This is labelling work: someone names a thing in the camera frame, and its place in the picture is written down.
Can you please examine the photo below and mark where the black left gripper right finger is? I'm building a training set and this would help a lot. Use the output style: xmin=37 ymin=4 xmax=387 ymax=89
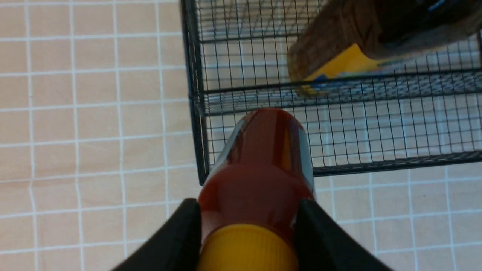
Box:
xmin=294 ymin=199 xmax=392 ymax=271

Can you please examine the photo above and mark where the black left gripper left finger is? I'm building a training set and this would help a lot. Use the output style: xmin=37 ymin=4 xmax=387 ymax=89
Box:
xmin=113 ymin=198 xmax=201 ymax=271

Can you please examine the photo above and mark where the red ketchup bottle yellow cap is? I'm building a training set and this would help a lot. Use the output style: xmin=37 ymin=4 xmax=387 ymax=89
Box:
xmin=196 ymin=108 xmax=315 ymax=271

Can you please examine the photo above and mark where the yellow seasoning bottle blue label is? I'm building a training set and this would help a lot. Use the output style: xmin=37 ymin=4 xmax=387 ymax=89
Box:
xmin=287 ymin=0 xmax=481 ymax=82

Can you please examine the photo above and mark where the checkered beige tablecloth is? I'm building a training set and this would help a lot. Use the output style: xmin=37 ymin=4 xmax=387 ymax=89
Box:
xmin=1 ymin=0 xmax=481 ymax=271

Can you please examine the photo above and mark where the black wire mesh shelf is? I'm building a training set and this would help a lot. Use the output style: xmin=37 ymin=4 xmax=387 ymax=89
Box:
xmin=180 ymin=0 xmax=481 ymax=185

